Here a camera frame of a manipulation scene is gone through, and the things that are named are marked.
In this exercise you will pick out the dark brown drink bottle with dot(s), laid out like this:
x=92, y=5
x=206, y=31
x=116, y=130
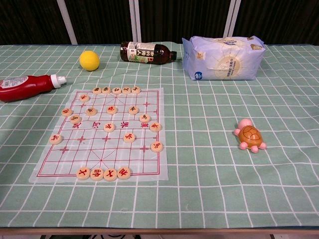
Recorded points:
x=144, y=53

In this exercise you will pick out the translucent plastic chessboard sheet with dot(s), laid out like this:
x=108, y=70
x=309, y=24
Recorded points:
x=99, y=154

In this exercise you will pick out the pink and brown toy turtle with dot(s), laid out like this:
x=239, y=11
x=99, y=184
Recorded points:
x=250, y=135

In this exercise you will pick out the green checked tablecloth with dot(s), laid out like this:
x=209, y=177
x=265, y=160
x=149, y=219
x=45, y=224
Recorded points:
x=224, y=174

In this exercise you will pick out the yellow ball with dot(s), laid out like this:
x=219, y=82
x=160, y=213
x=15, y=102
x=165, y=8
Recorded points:
x=89, y=61

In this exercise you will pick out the white screen frame post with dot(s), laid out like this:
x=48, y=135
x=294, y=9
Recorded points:
x=231, y=18
x=135, y=21
x=66, y=22

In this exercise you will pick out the pale blue flour bag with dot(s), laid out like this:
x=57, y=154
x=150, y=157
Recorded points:
x=221, y=59

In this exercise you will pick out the round wooden chess piece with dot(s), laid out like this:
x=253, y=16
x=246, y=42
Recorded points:
x=91, y=111
x=96, y=174
x=83, y=173
x=136, y=89
x=84, y=97
x=75, y=118
x=110, y=174
x=111, y=109
x=55, y=139
x=66, y=112
x=124, y=173
x=129, y=137
x=109, y=127
x=116, y=90
x=145, y=117
x=106, y=89
x=157, y=147
x=155, y=127
x=133, y=109
x=126, y=90
x=96, y=90

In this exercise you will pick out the red ketchup squeeze bottle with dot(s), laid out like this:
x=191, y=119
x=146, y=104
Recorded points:
x=22, y=87

